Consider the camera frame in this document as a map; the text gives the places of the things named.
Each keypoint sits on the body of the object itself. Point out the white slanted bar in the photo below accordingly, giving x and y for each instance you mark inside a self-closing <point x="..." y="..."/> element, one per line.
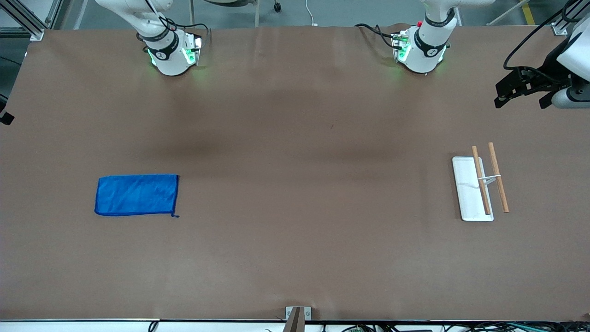
<point x="507" y="11"/>

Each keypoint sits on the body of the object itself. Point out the brown table cover sheet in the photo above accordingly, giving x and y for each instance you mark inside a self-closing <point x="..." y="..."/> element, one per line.
<point x="295" y="184"/>

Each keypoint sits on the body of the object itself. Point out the brown camera support post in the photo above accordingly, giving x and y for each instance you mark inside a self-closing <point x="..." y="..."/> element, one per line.
<point x="295" y="323"/>

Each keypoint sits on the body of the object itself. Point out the aluminium frame profile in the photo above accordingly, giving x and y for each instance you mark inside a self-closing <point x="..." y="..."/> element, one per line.
<point x="559" y="28"/>
<point x="32" y="30"/>

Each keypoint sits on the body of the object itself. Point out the white towel rack wooden bars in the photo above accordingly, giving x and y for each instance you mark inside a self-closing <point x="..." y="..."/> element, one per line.
<point x="470" y="184"/>

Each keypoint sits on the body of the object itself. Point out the black chair caster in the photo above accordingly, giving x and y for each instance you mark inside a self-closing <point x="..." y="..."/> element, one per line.
<point x="277" y="7"/>

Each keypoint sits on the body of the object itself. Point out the blue microfibre towel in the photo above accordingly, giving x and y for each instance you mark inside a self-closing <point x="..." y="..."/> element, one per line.
<point x="138" y="193"/>

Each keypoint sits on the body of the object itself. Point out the grey metal mounting bracket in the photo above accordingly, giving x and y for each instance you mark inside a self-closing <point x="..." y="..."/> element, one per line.
<point x="306" y="313"/>

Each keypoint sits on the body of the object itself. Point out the white table edge rail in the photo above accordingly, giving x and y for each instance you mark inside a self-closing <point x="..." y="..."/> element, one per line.
<point x="69" y="326"/>

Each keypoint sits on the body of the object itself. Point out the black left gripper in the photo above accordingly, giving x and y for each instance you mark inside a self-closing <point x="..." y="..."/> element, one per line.
<point x="549" y="69"/>

